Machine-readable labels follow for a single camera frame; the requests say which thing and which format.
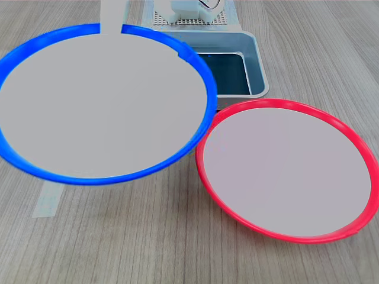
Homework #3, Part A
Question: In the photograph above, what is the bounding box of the white plate with blue rim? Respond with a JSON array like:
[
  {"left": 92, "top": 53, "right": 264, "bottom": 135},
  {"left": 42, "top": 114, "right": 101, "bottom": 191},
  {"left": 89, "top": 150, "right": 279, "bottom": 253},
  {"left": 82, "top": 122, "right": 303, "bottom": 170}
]
[{"left": 0, "top": 22, "right": 219, "bottom": 186}]

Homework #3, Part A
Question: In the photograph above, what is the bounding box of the black mat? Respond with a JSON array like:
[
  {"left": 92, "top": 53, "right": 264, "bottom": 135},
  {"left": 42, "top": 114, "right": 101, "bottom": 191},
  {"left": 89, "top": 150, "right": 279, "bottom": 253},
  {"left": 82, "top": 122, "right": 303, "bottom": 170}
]
[{"left": 194, "top": 52, "right": 252, "bottom": 96}]

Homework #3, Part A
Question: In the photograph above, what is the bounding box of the steel tray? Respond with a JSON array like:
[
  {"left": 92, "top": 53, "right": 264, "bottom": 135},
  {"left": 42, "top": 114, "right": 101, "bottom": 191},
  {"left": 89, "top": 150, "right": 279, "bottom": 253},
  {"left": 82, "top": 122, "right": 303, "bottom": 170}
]
[{"left": 165, "top": 29, "right": 271, "bottom": 99}]

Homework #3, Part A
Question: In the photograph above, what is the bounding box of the clear tape strip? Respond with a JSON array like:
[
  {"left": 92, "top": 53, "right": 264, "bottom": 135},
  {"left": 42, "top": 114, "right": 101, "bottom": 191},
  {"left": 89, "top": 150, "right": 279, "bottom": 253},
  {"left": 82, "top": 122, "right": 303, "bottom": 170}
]
[{"left": 31, "top": 179, "right": 65, "bottom": 219}]

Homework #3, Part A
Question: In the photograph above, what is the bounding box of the white plate with red rim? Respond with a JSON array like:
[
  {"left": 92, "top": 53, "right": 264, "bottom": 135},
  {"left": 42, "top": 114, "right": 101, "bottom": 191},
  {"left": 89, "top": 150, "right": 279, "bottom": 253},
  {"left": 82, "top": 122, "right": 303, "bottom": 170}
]
[{"left": 195, "top": 98, "right": 379, "bottom": 245}]

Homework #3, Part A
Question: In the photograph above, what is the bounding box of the pale perforated base plate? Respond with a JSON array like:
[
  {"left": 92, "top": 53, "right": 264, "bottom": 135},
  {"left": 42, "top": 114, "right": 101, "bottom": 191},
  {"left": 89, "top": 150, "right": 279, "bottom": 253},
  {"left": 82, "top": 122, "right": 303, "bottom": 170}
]
[{"left": 150, "top": 8, "right": 230, "bottom": 31}]

